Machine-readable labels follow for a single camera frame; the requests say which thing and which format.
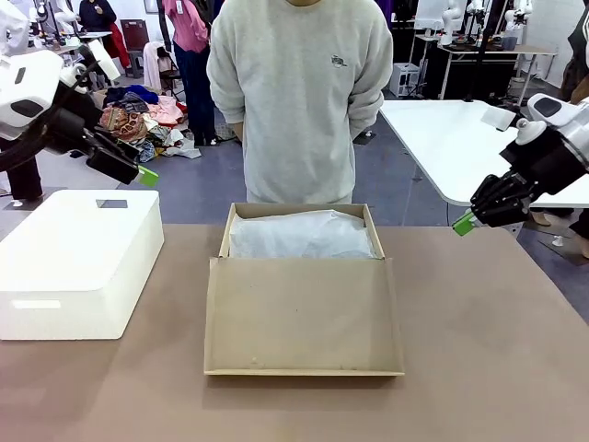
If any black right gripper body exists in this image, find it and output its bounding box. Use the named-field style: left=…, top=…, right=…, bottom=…
left=499, top=122, right=589, bottom=206

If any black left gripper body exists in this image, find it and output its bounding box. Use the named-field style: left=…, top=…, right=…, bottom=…
left=43, top=108, right=103, bottom=157

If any white tissue paper sheet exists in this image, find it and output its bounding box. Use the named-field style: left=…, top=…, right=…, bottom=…
left=227, top=208, right=375, bottom=261

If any brown cardboard shoe box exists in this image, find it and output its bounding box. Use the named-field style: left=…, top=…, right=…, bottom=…
left=202, top=202, right=407, bottom=378

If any pile of colourful clothes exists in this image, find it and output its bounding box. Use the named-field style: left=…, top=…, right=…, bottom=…
left=93, top=84, right=203, bottom=163

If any white table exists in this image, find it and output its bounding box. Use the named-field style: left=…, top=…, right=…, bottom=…
left=379, top=99, right=589, bottom=207

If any pale pink garment on chair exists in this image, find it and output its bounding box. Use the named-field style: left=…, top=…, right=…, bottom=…
left=143, top=41, right=169, bottom=94

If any white plastic storage bin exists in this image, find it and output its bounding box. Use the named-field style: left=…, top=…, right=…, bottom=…
left=0, top=189, right=166, bottom=343

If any red garment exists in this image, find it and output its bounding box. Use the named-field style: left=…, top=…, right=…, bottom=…
left=110, top=22, right=133, bottom=70

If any dark grey chair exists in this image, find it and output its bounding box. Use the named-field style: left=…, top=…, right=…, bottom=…
left=120, top=18, right=148, bottom=79

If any mannequin with pink shirt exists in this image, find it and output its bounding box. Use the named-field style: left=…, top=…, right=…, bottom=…
left=157, top=0, right=218, bottom=147

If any black desk with white top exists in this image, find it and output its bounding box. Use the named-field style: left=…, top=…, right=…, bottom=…
left=412, top=34, right=559, bottom=101

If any bystander in dark jacket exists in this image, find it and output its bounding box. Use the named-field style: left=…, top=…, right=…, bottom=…
left=77, top=0, right=118, bottom=34

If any black stand pole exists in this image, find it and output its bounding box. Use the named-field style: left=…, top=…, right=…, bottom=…
left=463, top=0, right=505, bottom=103

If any white computer case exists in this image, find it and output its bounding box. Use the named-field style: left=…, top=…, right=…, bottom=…
left=390, top=61, right=422, bottom=99

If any person in grey sweatshirt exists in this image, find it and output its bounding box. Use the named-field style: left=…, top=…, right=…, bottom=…
left=205, top=0, right=394, bottom=205

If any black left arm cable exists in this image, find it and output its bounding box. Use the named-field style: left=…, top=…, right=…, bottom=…
left=0, top=58, right=101, bottom=173

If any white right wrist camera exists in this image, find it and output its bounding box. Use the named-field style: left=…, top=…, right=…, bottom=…
left=481, top=106, right=548, bottom=147

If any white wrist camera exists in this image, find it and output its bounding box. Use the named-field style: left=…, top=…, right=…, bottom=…
left=58, top=38, right=122, bottom=89
left=481, top=106, right=548, bottom=147

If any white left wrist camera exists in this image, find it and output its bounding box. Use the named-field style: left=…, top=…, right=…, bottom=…
left=58, top=38, right=122, bottom=89

